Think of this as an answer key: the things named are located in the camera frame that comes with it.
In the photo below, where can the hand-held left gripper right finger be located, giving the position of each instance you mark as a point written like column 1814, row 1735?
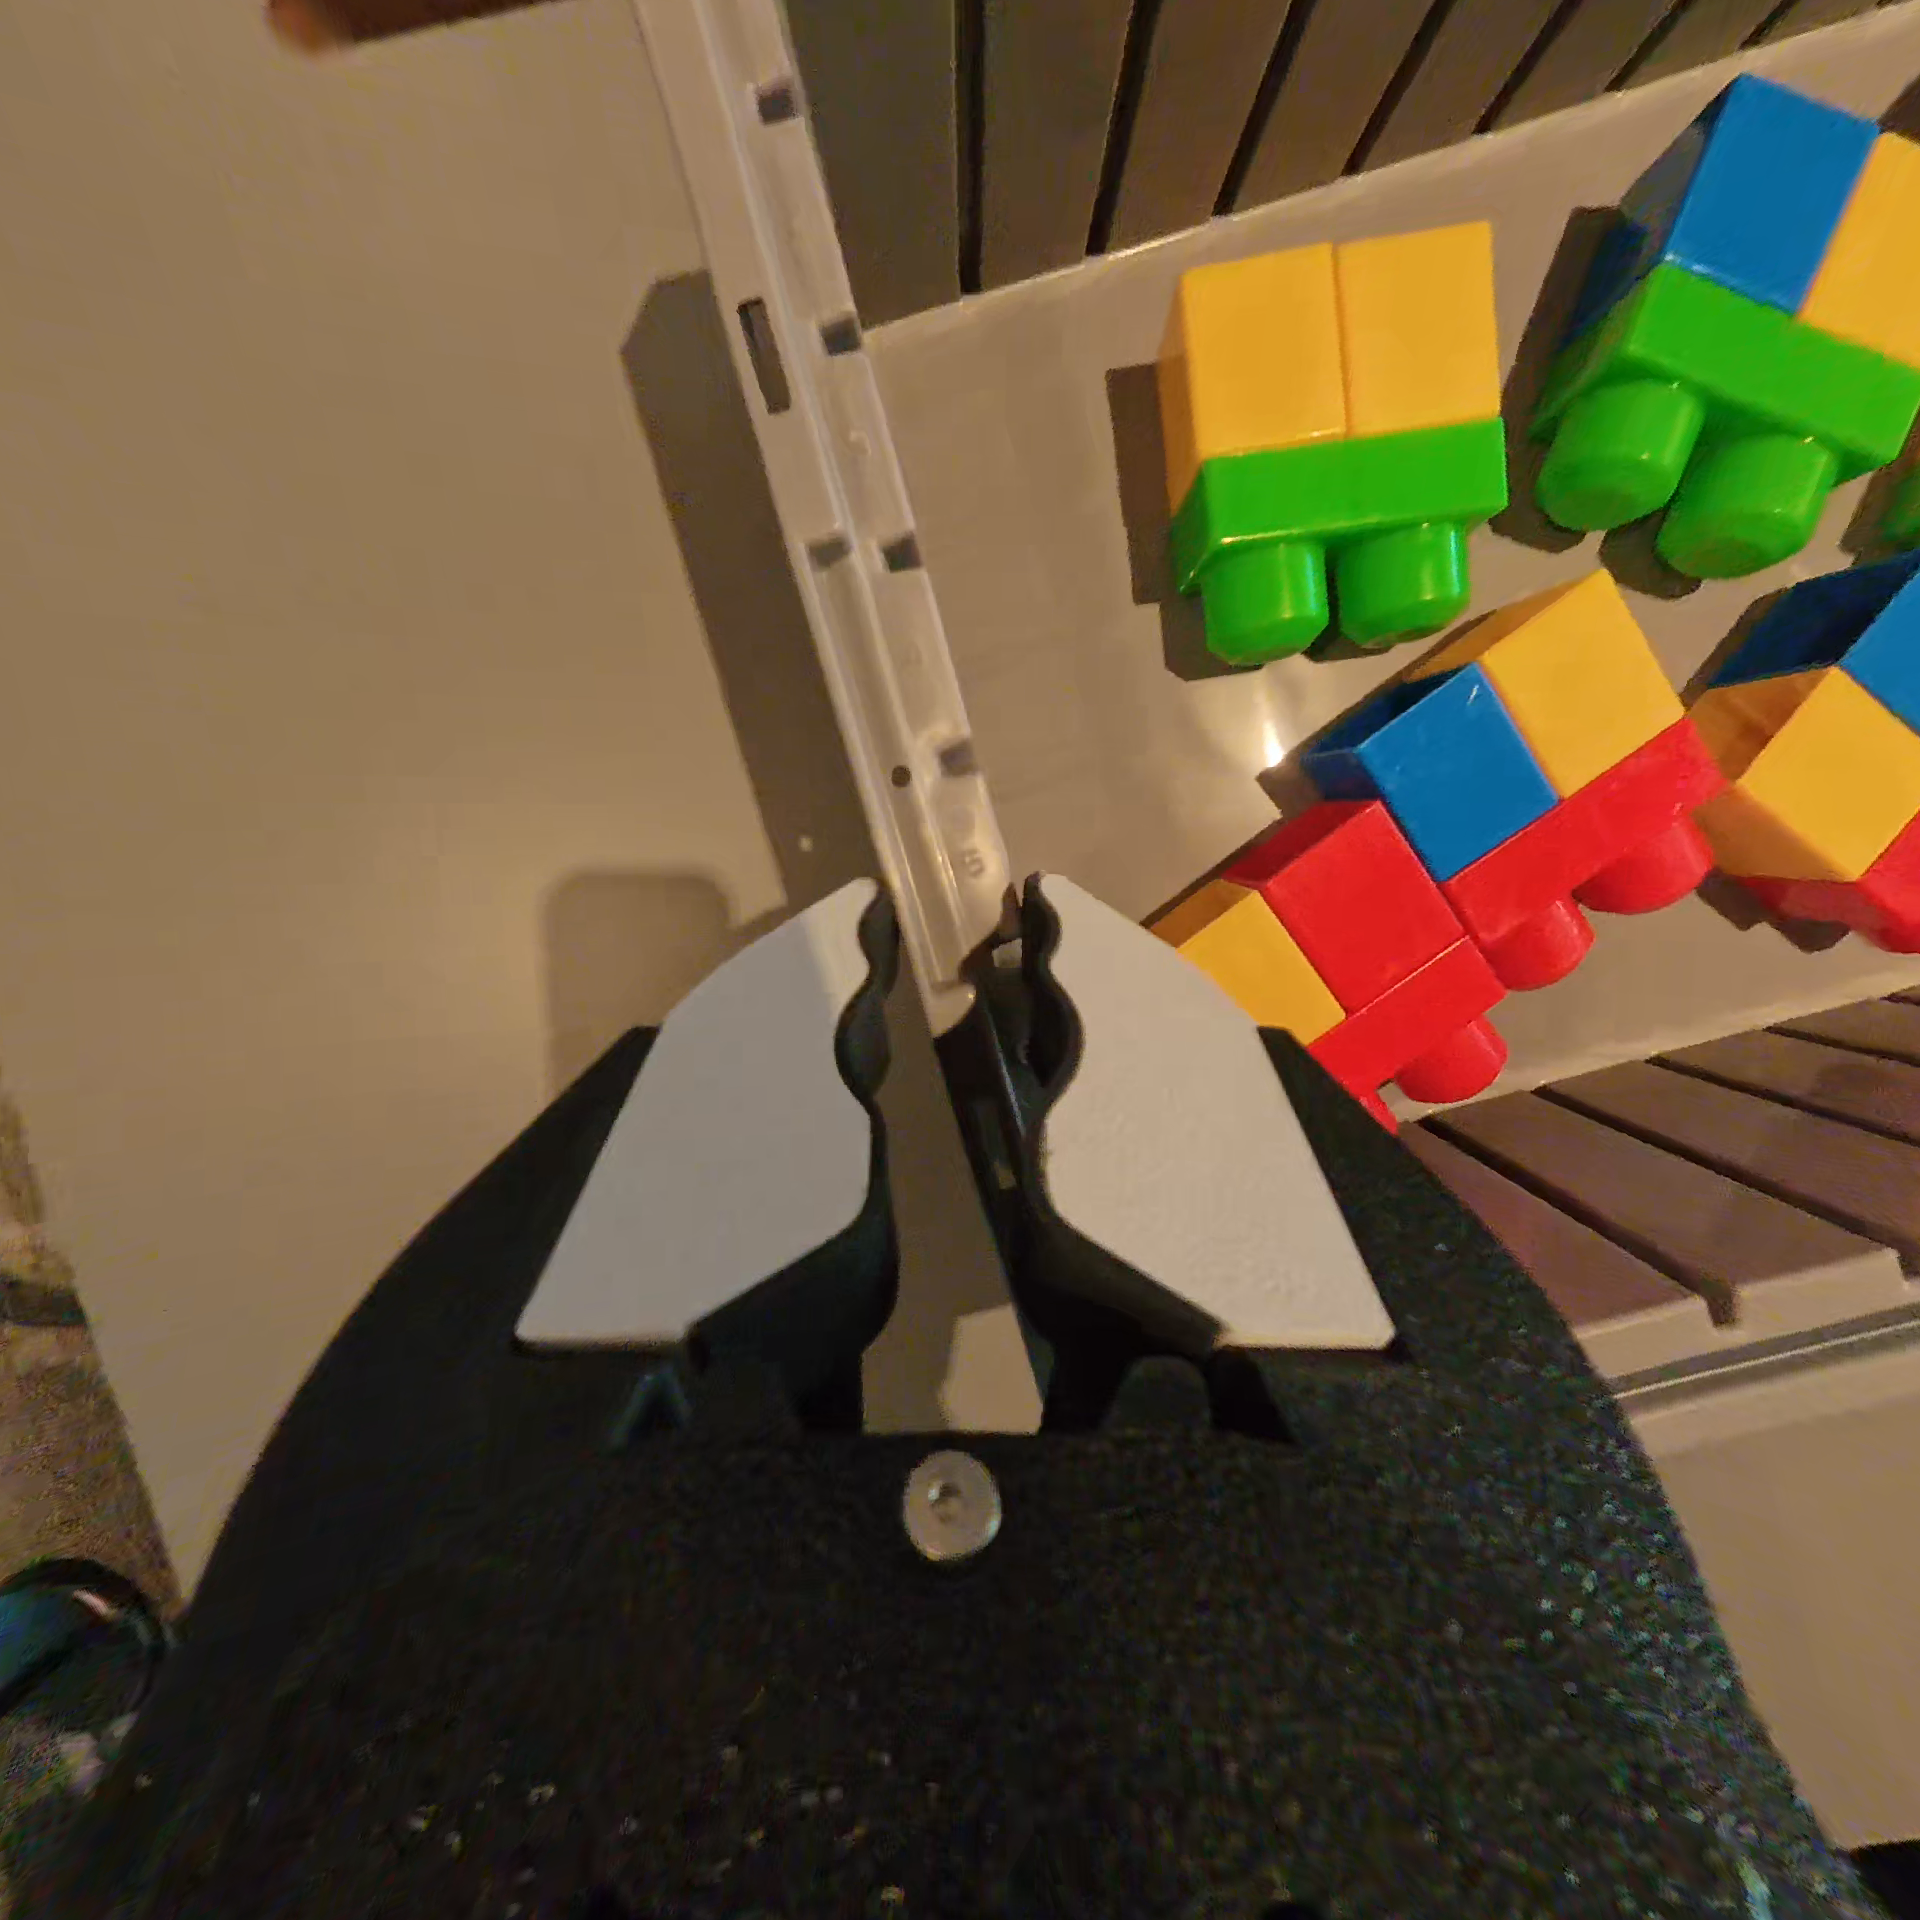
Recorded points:
column 1185, row 1171

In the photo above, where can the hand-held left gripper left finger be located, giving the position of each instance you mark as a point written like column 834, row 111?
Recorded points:
column 721, row 1155

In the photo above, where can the yellow mega block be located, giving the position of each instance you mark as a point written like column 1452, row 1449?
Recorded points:
column 1417, row 324
column 1581, row 681
column 1875, row 254
column 1252, row 353
column 1252, row 960
column 1821, row 787

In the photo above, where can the red two-stud mega block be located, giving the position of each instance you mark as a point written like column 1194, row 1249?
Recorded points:
column 1851, row 908
column 1424, row 1037
column 1588, row 855

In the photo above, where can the blue mega block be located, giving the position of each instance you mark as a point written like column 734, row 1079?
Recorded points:
column 1845, row 630
column 1462, row 780
column 1756, row 188

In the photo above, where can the green two-stud mega block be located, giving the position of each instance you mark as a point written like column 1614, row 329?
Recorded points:
column 1334, row 494
column 1723, row 360

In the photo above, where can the grey plastic board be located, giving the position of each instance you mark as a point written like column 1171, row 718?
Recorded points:
column 1035, row 600

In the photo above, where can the dark round object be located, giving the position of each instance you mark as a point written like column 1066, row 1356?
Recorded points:
column 67, row 1635

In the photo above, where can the clear plastic storage bin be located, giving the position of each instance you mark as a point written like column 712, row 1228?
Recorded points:
column 1049, row 149

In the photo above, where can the brown wooden object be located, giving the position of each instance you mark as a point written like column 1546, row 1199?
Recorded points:
column 376, row 15

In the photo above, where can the grey slotted rail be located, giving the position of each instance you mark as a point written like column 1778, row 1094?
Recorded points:
column 840, row 451

